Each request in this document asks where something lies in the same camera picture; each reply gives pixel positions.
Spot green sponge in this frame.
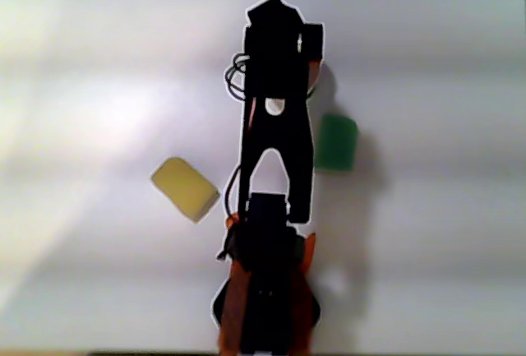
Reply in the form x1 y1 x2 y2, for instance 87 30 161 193
313 112 359 173

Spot yellow sponge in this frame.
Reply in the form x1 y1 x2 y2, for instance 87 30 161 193
149 155 222 225

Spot orange tape strip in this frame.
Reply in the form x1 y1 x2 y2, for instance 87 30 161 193
287 231 318 356
217 214 252 356

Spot black cable loops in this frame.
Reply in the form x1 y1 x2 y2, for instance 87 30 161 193
223 52 252 101

